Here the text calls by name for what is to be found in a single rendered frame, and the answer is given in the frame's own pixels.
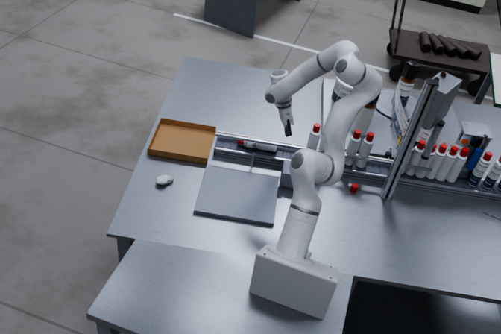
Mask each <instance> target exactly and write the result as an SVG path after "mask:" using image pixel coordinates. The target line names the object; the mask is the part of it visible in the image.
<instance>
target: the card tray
mask: <svg viewBox="0 0 501 334"><path fill-rule="evenodd" d="M215 132H216V127H215V126H210V125H202V124H197V123H192V122H184V121H178V120H174V119H165V118H160V120H159V123H158V125H157V128H156V130H155V131H154V135H153V136H152V139H151V141H150V144H149V146H148V154H149V155H154V156H158V157H167V158H172V159H176V160H185V161H189V162H194V163H202V164H207V162H208V159H209V154H210V151H211V148H212V144H213V140H214V138H215Z"/></svg>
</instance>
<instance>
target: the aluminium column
mask: <svg viewBox="0 0 501 334"><path fill-rule="evenodd" d="M438 87H439V84H438V80H436V79H431V78H427V79H426V81H425V83H424V85H423V89H422V90H421V93H420V95H419V98H418V100H417V103H416V105H415V108H414V110H413V113H412V116H411V118H410V119H409V123H408V125H407V127H406V130H405V133H404V134H403V138H402V140H401V142H400V145H399V147H398V149H397V153H396V154H395V157H394V160H393V162H392V164H391V167H390V169H389V172H388V174H387V177H386V179H385V182H384V184H383V186H382V189H381V192H380V196H381V199H385V200H390V199H391V196H392V194H393V192H394V189H395V187H396V185H397V182H398V180H399V178H400V175H401V173H402V171H403V168H404V166H405V164H406V161H407V159H408V157H409V155H410V153H411V150H412V148H413V145H414V143H415V140H416V139H417V137H418V134H419V132H420V129H421V127H422V124H423V122H424V119H425V118H426V114H427V113H428V111H429V108H430V106H431V103H432V101H433V98H434V97H435V94H436V92H437V90H438Z"/></svg>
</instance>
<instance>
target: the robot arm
mask: <svg viewBox="0 0 501 334"><path fill-rule="evenodd" d="M358 57H359V49H358V47H357V46H356V45H355V44H354V43H353V42H351V41H349V40H341V41H339V42H336V43H335V44H333V45H331V46H330V47H328V48H326V49H324V50H323V51H321V52H319V53H318V54H316V55H315V56H313V57H311V58H309V59H308V60H306V61H305V62H303V63H301V64H300V65H299V66H298V67H297V68H295V69H294V70H293V71H292V72H290V73H288V71H286V70H285V69H278V70H275V71H273V72H272V73H271V74H270V79H271V85H270V86H269V88H268V89H267V90H266V91H265V100H266V101H267V102H268V103H270V104H274V105H275V106H276V108H278V110H279V115H280V120H281V122H282V123H283V127H284V132H285V136H286V137H288V136H292V129H291V124H292V125H294V119H293V115H292V109H291V105H292V95H294V94H295V93H296V92H298V91H299V90H300V89H302V88H303V87H304V86H305V85H307V84H308V83H309V82H311V81H313V80H314V79H316V78H319V77H320V76H322V75H324V74H326V73H328V72H330V71H331V70H334V72H335V74H336V76H337V77H338V78H339V79H340V80H341V81H342V82H344V83H346V84H347V85H349V86H351V87H352V88H353V90H352V92H351V93H350V94H349V95H347V96H345V97H344V98H341V99H339V100H337V102H335V103H334V105H333V106H332V108H331V110H330V112H329V114H328V117H327V120H326V121H325V124H324V139H325V151H324V153H321V152H318V151H315V150H312V149H309V148H302V149H300V150H298V151H296V152H295V153H294V155H293V156H292V158H291V161H290V164H289V172H290V176H291V179H292V185H293V190H294V192H293V197H292V201H291V203H290V207H289V211H288V213H287V216H286V220H285V222H284V225H283V229H282V232H281V234H280V238H279V241H278V243H277V246H274V245H268V246H267V250H268V251H270V252H272V253H273V254H275V255H277V256H280V257H282V258H284V259H287V260H290V261H292V262H297V263H300V264H304V265H313V260H312V259H310V257H311V255H312V252H309V250H308V249H309V245H310V242H311V240H312V235H313V233H314V230H315V226H316V224H317V221H318V216H319V214H320V211H321V206H322V202H321V199H320V198H319V197H318V195H317V193H316V191H315V186H314V183H317V184H321V185H323V186H332V185H334V184H336V183H337V182H339V181H340V179H341V177H342V175H343V172H344V161H345V144H346V139H347V135H348V133H349V131H350V128H351V126H352V124H353V122H354V120H355V118H356V116H357V114H358V113H359V111H360V110H361V109H362V108H363V107H364V106H366V105H367V104H369V103H370V102H372V101H373V100H374V99H375V98H376V97H377V96H378V95H379V94H380V92H381V90H382V85H383V79H382V76H381V75H380V73H379V72H378V71H377V70H375V69H373V68H372V67H370V66H368V65H367V64H365V63H363V62H362V61H360V60H358V59H357V58H358Z"/></svg>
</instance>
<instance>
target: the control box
mask: <svg viewBox="0 0 501 334"><path fill-rule="evenodd" d="M441 73H442V72H439V73H438V74H437V75H436V76H435V77H438V78H439V83H438V84H439V87H438V90H437V92H436V94H435V97H434V98H433V101H432V103H431V106H430V108H429V111H428V113H427V114H426V118H425V119H424V122H423V124H422V126H423V127H424V128H426V129H428V130H431V129H432V128H433V127H434V126H436V125H437V123H439V122H440V120H442V119H443V118H444V117H445V116H446V115H447V113H448V111H449V109H450V106H451V104H452V102H453V100H454V98H455V96H456V93H457V92H458V90H459V87H460V85H461V82H462V80H461V79H459V78H457V77H455V76H453V75H450V74H448V73H447V74H446V77H445V78H441V77H440V76H439V75H440V74H441ZM435 77H433V78H432V79H434V78H435Z"/></svg>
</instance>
